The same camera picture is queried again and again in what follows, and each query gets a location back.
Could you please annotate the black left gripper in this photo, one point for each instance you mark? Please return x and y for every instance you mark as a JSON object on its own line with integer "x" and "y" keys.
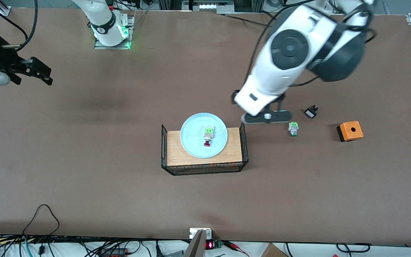
{"x": 233, "y": 95}

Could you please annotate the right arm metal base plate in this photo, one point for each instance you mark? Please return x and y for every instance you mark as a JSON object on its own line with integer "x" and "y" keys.
{"x": 128, "y": 39}

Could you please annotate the red push button switch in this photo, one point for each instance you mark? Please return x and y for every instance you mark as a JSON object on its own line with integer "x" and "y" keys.
{"x": 208, "y": 135}

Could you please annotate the wooden board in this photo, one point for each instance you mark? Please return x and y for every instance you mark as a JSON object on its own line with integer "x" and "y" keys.
{"x": 234, "y": 151}

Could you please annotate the green push button switch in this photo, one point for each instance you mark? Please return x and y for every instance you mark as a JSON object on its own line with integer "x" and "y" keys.
{"x": 293, "y": 128}

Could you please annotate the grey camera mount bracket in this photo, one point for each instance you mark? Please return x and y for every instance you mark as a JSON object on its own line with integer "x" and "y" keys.
{"x": 198, "y": 242}

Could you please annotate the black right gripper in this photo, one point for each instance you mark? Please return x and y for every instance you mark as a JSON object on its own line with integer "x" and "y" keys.
{"x": 3, "y": 58}

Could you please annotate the orange button enclosure box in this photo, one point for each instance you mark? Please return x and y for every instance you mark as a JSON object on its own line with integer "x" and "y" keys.
{"x": 351, "y": 130}

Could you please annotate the aluminium frame with lights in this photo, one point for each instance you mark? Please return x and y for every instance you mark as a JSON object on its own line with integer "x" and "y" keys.
{"x": 208, "y": 5}

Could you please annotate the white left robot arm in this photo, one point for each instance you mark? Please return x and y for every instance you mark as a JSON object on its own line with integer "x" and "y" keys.
{"x": 291, "y": 46}

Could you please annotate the black switch with white face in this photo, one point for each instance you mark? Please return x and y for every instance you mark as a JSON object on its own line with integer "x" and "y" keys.
{"x": 310, "y": 113}

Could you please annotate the red digit display module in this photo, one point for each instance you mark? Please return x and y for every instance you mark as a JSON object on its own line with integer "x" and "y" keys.
{"x": 209, "y": 245}

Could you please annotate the light blue round plate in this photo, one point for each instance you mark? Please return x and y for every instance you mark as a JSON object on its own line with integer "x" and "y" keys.
{"x": 193, "y": 137}

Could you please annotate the brown cardboard box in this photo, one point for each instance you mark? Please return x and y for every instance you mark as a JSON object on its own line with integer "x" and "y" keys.
{"x": 273, "y": 251}

